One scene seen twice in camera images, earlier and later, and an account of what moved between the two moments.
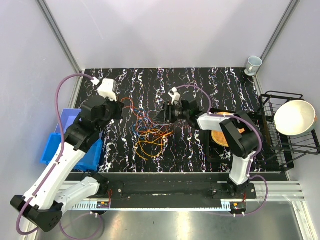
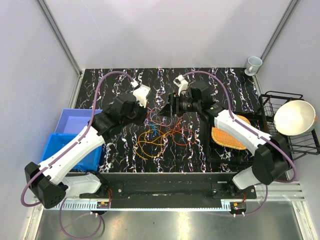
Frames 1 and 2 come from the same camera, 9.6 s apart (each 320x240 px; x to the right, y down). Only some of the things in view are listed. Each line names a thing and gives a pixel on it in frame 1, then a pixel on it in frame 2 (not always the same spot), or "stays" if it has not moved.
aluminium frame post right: (291, 7) stays
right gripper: (165, 115) to (173, 107)
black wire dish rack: (278, 147) stays
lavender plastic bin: (68, 116) stays
